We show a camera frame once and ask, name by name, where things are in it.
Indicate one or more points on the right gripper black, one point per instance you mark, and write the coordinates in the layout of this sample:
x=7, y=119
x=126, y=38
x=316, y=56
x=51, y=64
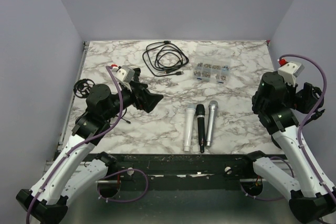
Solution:
x=303, y=104

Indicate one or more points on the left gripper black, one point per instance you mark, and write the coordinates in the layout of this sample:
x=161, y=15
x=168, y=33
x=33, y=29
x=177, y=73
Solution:
x=149, y=100

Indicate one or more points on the white microphone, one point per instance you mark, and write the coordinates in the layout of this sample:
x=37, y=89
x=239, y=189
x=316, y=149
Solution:
x=188, y=127

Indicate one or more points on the black microphone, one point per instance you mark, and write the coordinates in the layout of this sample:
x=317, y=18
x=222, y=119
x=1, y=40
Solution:
x=200, y=114

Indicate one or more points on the black tripod mic stand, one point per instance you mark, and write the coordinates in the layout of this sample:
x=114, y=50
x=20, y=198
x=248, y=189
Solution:
x=84, y=89

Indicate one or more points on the grey microphone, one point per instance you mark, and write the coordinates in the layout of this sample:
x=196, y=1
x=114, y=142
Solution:
x=212, y=114

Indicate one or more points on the black round-base mic stand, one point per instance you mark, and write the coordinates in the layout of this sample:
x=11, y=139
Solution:
x=137, y=72

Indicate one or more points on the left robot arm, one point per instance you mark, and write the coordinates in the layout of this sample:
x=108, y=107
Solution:
x=49, y=199

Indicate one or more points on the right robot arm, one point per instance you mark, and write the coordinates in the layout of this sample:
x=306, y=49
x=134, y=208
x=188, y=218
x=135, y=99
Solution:
x=310, y=194

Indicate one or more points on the clear plastic screw box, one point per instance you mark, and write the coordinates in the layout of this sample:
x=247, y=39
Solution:
x=212, y=64

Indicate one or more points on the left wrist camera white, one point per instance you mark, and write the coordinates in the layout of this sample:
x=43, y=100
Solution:
x=123, y=74

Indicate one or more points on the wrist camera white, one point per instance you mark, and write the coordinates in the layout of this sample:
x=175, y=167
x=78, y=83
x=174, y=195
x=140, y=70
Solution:
x=290, y=70
x=123, y=74

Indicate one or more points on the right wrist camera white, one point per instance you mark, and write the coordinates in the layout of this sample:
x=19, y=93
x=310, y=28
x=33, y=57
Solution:
x=290, y=70

